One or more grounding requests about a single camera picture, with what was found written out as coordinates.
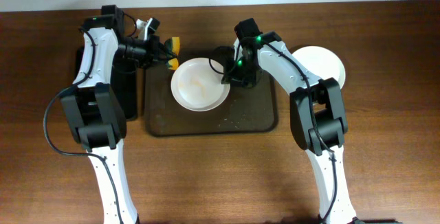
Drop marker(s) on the black rectangular tray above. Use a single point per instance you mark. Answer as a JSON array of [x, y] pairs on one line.
[[123, 83]]

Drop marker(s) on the white plate bottom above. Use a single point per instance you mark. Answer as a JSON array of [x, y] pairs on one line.
[[321, 62]]

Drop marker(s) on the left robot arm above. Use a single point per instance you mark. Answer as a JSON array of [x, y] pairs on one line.
[[94, 115]]

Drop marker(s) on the white plate top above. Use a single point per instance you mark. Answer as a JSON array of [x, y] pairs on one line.
[[196, 85]]

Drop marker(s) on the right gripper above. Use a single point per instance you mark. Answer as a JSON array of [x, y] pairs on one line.
[[229, 78]]

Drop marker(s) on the brown plastic serving tray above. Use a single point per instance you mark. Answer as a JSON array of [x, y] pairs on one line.
[[243, 111]]

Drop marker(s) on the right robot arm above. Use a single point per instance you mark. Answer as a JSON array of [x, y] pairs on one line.
[[318, 121]]

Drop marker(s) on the yellow green sponge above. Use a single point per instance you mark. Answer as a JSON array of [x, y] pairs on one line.
[[172, 46]]

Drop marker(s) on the white plate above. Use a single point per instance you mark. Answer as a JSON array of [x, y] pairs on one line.
[[196, 85], [321, 62]]

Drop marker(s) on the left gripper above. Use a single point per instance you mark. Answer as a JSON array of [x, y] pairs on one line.
[[155, 49]]

